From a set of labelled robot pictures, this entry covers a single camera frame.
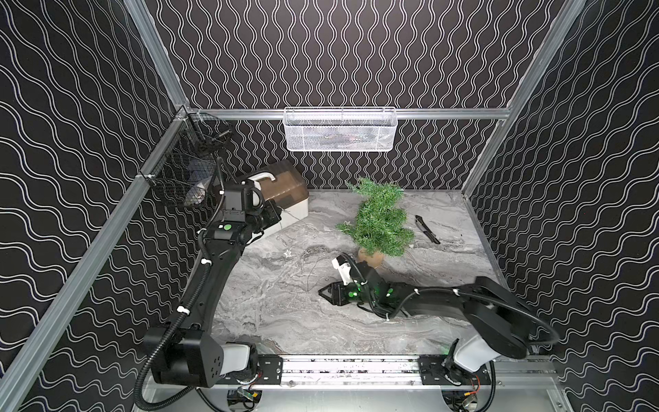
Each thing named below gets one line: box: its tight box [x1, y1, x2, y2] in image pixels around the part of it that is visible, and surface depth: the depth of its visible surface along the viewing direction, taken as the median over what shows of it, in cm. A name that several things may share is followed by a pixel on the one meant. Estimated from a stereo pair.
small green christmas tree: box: [335, 177, 415, 269], surface depth 77 cm
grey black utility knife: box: [414, 214, 442, 245], surface depth 109 cm
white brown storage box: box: [247, 159, 309, 236], surface depth 100 cm
